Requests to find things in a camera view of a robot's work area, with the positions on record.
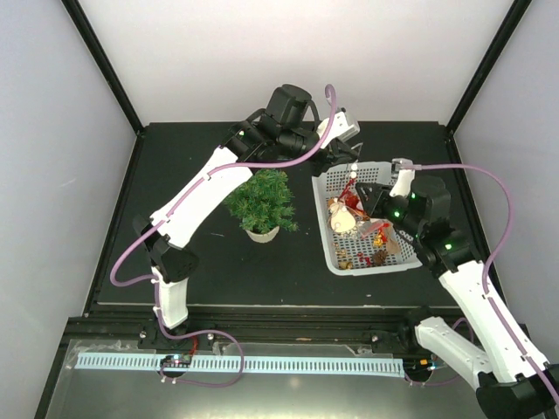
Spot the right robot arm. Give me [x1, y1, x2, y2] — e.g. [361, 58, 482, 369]
[355, 175, 558, 418]

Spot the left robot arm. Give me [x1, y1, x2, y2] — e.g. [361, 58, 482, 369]
[135, 84, 360, 348]

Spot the small green christmas tree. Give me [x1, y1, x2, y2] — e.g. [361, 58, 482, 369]
[223, 169, 299, 244]

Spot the small circuit board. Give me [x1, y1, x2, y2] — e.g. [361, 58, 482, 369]
[160, 354, 191, 368]

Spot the wooden snowman ornament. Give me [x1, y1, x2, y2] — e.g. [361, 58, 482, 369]
[328, 198, 356, 234]

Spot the left black frame post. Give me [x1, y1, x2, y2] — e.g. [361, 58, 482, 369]
[61, 0, 144, 134]

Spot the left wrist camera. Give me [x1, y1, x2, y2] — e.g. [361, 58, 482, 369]
[316, 110, 361, 148]

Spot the gold bell ornament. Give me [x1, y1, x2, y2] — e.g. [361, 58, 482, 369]
[339, 260, 354, 270]

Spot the brown pine cone ornament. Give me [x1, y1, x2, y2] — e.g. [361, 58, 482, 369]
[372, 250, 389, 266]

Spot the light blue slotted cable duct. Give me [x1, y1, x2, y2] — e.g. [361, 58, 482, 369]
[74, 353, 405, 378]

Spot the black frame post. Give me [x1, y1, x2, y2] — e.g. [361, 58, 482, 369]
[446, 0, 532, 134]
[61, 0, 144, 134]

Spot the white perforated plastic basket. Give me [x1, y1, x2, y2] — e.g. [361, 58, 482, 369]
[312, 161, 420, 276]

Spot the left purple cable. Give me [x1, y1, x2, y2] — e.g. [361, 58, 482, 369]
[108, 83, 338, 388]

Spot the right black frame post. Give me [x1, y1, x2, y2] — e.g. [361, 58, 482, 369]
[446, 0, 532, 134]

